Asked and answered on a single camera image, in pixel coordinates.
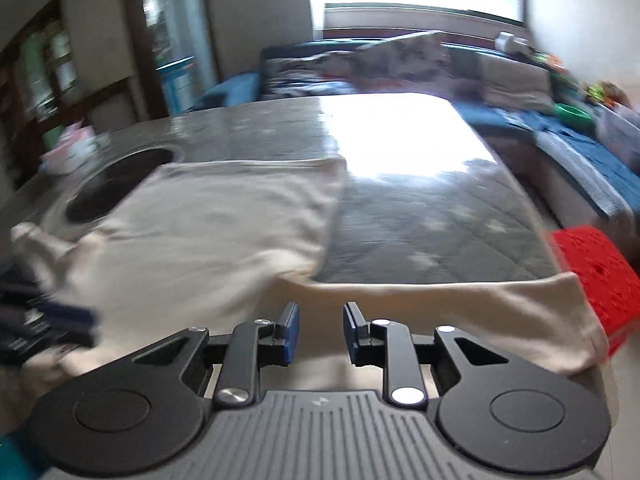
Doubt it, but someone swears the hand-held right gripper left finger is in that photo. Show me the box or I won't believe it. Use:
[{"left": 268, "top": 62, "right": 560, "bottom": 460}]
[{"left": 131, "top": 301, "right": 301, "bottom": 408}]

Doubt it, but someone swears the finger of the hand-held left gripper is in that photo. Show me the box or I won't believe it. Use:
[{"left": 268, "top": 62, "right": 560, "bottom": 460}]
[
  {"left": 30, "top": 327, "right": 97, "bottom": 352},
  {"left": 22, "top": 292, "right": 98, "bottom": 329}
]

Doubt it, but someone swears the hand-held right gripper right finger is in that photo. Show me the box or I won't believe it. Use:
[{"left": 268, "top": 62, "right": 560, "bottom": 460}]
[{"left": 343, "top": 301, "right": 512, "bottom": 407}]

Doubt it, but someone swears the cream garment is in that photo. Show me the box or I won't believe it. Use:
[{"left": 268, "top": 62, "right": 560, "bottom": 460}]
[{"left": 0, "top": 157, "right": 611, "bottom": 433}]

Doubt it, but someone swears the teal object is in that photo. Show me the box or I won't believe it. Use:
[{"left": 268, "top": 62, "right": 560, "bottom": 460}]
[{"left": 0, "top": 432, "right": 47, "bottom": 480}]

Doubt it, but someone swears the white pink tissue box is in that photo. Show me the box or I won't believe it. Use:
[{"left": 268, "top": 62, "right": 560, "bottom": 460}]
[{"left": 40, "top": 122, "right": 98, "bottom": 176}]

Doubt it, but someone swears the blue cardboard box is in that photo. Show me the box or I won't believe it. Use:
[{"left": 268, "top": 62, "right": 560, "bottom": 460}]
[{"left": 155, "top": 57, "right": 197, "bottom": 117}]

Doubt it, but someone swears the red plastic stool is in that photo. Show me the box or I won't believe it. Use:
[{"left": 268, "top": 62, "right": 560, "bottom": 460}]
[{"left": 550, "top": 226, "right": 640, "bottom": 359}]

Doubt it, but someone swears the dark wooden cabinet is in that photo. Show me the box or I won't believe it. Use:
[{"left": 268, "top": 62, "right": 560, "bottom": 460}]
[{"left": 0, "top": 0, "right": 137, "bottom": 186}]

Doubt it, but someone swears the butterfly print pillow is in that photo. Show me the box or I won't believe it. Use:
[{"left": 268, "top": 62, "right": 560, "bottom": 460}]
[
  {"left": 261, "top": 51, "right": 362, "bottom": 97},
  {"left": 350, "top": 30, "right": 451, "bottom": 92}
]

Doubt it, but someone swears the blue sofa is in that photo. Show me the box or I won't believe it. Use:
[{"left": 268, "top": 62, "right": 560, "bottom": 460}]
[{"left": 192, "top": 35, "right": 640, "bottom": 228}]

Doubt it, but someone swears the grey pillow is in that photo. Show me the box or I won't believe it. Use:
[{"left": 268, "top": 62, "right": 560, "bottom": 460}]
[{"left": 475, "top": 52, "right": 553, "bottom": 111}]

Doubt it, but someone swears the green plastic bowl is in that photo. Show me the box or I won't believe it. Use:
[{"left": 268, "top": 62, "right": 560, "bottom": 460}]
[{"left": 552, "top": 102, "right": 594, "bottom": 129}]

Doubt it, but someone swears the clear plastic storage box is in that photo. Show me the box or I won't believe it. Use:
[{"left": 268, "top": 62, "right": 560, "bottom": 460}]
[{"left": 595, "top": 105, "right": 640, "bottom": 167}]

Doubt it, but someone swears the orange green toy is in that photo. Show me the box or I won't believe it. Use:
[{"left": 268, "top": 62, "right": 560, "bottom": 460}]
[{"left": 537, "top": 52, "right": 566, "bottom": 77}]

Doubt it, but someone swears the pile of small plush toys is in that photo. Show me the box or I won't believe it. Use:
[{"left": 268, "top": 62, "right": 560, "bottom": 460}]
[{"left": 580, "top": 80, "right": 632, "bottom": 109}]

